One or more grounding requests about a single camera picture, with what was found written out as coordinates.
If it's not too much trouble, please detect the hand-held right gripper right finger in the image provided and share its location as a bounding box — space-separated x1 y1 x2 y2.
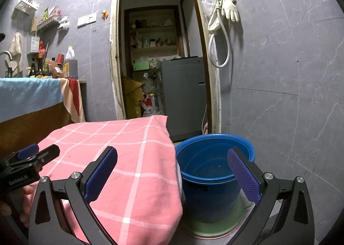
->
227 147 315 245

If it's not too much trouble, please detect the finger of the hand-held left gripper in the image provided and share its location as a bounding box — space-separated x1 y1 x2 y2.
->
32 144 60 172
0 143 40 169

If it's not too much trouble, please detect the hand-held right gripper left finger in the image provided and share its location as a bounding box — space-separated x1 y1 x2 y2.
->
28 146 118 245

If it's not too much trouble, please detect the blue plastic bucket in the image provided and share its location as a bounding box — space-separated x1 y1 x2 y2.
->
175 133 256 222

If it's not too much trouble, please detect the person's left hand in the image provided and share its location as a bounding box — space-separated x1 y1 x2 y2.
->
0 184 37 228

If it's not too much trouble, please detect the pink checked cloth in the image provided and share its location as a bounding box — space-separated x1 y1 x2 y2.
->
20 115 184 245

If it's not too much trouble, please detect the blue towel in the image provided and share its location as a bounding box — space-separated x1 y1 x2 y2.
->
0 77 64 123

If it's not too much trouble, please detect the green plastic basin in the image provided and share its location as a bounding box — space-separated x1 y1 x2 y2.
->
185 194 254 238

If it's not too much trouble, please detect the orange red striped towel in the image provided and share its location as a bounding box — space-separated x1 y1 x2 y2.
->
60 78 86 123

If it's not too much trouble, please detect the yellow bag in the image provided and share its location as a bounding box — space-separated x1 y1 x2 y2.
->
122 76 146 119

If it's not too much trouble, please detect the white red plastic bag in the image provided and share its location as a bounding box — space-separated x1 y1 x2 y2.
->
141 94 159 117

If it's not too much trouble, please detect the brown packet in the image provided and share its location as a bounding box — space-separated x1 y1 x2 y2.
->
50 60 64 79

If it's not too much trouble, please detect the large sauce jug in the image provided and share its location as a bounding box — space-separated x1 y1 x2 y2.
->
63 46 78 79

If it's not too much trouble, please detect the metal faucet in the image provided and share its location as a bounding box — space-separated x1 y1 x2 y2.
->
0 51 12 67

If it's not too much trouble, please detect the grey washing machine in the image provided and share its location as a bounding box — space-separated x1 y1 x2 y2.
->
161 56 207 142

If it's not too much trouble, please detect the clear crumpled plastic bag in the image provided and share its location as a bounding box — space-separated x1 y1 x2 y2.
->
142 72 159 95

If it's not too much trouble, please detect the beige hanging cloth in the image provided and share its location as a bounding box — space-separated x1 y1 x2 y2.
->
6 32 23 76

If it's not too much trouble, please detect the green box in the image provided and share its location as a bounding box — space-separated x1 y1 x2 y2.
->
132 61 150 72

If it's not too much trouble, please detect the white crumpled bag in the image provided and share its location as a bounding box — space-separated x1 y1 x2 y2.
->
58 15 71 31

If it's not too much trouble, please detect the wooden shelf unit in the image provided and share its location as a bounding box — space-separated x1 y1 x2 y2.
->
124 5 186 59

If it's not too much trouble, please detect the cream rubber glove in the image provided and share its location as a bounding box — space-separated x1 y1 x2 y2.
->
222 0 240 22
208 0 223 34

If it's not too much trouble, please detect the white wall box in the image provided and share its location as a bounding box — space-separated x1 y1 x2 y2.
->
27 35 41 54

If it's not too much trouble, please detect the wooden door frame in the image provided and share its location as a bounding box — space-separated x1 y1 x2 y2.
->
109 0 222 135

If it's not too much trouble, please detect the wall shelf rack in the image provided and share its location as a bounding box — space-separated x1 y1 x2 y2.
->
36 6 63 31

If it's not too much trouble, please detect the white hose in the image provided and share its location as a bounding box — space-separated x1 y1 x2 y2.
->
208 9 231 68

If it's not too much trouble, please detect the white wall basket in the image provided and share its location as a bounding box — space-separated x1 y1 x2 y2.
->
12 0 40 16

